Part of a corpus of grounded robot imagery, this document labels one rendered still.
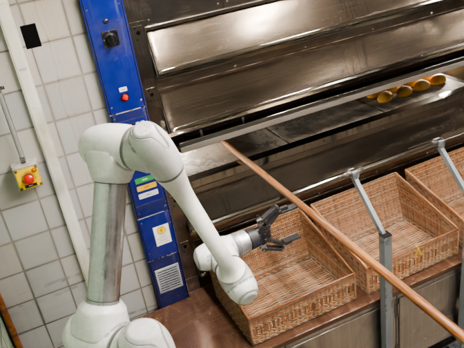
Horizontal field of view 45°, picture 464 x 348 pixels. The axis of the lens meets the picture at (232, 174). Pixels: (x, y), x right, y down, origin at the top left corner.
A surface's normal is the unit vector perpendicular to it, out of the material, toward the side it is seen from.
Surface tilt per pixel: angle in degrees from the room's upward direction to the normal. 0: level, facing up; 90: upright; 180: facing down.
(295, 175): 70
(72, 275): 90
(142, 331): 6
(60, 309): 90
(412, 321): 88
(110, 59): 90
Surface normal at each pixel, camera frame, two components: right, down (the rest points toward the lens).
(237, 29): 0.33, 0.05
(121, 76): 0.40, 0.37
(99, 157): -0.47, 0.13
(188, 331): -0.14, -0.88
